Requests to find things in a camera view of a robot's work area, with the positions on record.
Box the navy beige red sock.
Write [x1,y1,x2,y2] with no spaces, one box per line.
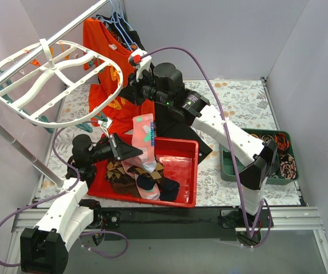
[137,176,181,201]

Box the black hanging garment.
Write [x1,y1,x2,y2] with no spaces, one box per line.
[129,30,213,166]

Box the red plastic tray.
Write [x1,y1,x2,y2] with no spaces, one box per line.
[87,137,198,208]

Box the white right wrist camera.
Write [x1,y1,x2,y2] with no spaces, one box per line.
[128,49,152,82]

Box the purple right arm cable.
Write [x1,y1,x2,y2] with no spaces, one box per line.
[142,47,274,248]

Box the aluminium frame rail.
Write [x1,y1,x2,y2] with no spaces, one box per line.
[8,207,328,273]

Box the silver clothes rail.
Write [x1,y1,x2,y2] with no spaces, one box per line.
[0,0,113,189]

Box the floral table mat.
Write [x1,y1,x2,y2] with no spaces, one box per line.
[34,79,300,207]

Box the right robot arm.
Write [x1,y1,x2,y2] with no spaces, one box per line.
[121,62,277,227]

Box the brown ribbed sock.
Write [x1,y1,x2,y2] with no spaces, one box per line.
[111,182,140,198]

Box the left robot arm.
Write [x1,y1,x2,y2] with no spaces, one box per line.
[20,134,143,273]

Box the green compartment box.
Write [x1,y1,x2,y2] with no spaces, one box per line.
[219,128,299,186]

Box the white round sock hanger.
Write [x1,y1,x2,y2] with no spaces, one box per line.
[0,39,123,128]

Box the orange t-shirt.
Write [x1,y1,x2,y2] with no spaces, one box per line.
[83,18,155,134]

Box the pink green sock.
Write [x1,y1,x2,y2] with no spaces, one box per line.
[121,160,163,200]
[131,114,157,172]

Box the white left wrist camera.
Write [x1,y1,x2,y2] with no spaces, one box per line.
[93,118,113,139]

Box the brown argyle sock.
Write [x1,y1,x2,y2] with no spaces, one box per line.
[134,162,164,184]
[105,160,128,184]

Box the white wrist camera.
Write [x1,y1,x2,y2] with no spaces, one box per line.
[93,118,113,139]
[128,49,152,82]

